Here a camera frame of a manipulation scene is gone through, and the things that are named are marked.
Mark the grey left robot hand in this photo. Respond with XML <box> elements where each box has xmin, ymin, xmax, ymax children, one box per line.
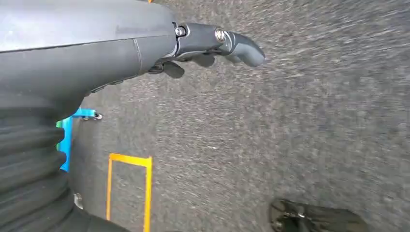
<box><xmin>0</xmin><ymin>0</ymin><xmax>266</xmax><ymax>120</ymax></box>

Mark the blue steel shelf rack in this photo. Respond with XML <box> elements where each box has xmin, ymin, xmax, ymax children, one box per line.
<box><xmin>59</xmin><ymin>108</ymin><xmax>104</xmax><ymax>174</ymax></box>

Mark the yellow floor tape rectangle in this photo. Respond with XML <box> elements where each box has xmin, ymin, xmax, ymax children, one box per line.
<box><xmin>105</xmin><ymin>153</ymin><xmax>153</xmax><ymax>232</ymax></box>

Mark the black robot foot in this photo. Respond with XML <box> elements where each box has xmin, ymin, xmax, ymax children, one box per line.
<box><xmin>268</xmin><ymin>198</ymin><xmax>369</xmax><ymax>232</ymax></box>

